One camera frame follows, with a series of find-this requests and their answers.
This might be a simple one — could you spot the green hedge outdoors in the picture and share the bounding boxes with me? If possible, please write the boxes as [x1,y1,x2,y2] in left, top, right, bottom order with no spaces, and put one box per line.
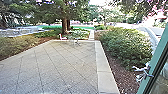
[99,27,154,69]

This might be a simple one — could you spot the green tree outdoors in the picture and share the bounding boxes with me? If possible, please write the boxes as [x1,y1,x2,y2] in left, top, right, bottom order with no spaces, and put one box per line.
[0,0,91,35]

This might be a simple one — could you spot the low brown shrub bed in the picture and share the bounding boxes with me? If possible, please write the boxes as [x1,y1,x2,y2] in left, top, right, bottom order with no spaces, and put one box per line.
[0,29,63,62]

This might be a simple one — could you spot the hinged green glass door leaf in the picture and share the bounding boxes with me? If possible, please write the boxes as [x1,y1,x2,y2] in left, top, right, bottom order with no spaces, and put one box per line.
[136,23,168,94]

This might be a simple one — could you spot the small white outdoor object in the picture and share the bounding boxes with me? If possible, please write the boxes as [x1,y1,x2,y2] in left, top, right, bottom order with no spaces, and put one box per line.
[58,33,68,42]

